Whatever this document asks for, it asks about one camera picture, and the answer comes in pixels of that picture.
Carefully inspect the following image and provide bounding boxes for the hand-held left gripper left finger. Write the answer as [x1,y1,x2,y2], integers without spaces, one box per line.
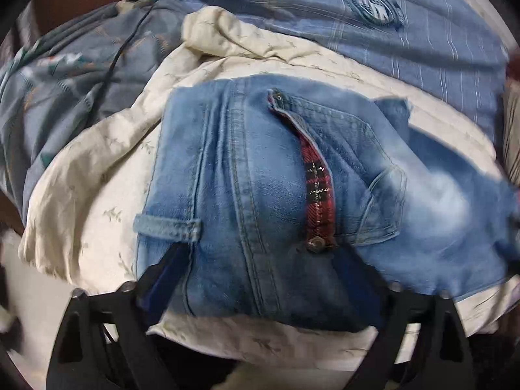
[45,242,196,390]

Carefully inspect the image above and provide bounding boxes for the black cable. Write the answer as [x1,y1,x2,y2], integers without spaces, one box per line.
[91,0,167,116]

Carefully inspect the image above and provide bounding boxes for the grey-blue patterned quilt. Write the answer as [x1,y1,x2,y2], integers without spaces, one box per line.
[0,0,196,212]

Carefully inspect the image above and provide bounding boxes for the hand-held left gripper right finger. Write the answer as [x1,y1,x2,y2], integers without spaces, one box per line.
[333,246,476,390]

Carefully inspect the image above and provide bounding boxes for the cream leaf-print bed sheet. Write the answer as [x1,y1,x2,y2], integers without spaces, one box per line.
[20,6,516,370]

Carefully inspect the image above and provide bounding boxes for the blue denim pants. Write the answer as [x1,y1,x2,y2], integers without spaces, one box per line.
[133,74,520,332]

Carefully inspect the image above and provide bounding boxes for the blue striped blanket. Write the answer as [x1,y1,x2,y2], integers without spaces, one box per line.
[162,0,513,139]

